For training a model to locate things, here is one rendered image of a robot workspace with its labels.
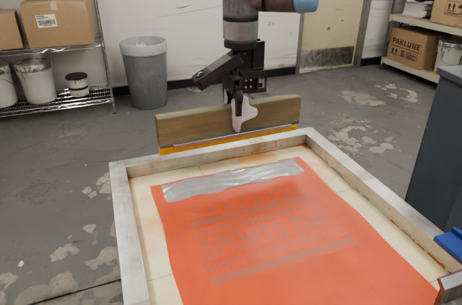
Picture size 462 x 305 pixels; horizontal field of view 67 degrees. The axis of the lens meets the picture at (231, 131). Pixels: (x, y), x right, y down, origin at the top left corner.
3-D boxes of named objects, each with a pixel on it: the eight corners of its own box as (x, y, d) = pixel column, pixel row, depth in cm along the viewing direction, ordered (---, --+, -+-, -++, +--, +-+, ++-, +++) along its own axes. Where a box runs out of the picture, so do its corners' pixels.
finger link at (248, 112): (260, 132, 82) (259, 94, 80) (236, 137, 81) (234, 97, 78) (255, 129, 85) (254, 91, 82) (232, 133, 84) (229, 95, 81)
